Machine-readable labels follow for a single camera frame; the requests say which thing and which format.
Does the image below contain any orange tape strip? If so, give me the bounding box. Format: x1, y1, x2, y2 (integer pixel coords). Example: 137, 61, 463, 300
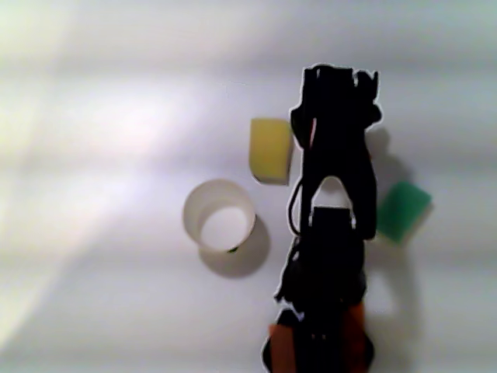
348, 302, 367, 353
269, 324, 299, 373

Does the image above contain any white paper cup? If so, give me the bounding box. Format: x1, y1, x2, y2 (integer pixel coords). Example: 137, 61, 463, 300
181, 178, 257, 254

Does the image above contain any yellow sponge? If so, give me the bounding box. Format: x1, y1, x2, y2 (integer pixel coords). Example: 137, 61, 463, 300
248, 117, 293, 187

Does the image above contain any green sponge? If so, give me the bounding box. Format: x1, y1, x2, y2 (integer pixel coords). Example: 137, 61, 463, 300
377, 180, 433, 246

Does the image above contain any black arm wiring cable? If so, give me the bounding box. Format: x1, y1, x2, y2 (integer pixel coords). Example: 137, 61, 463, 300
287, 180, 310, 236

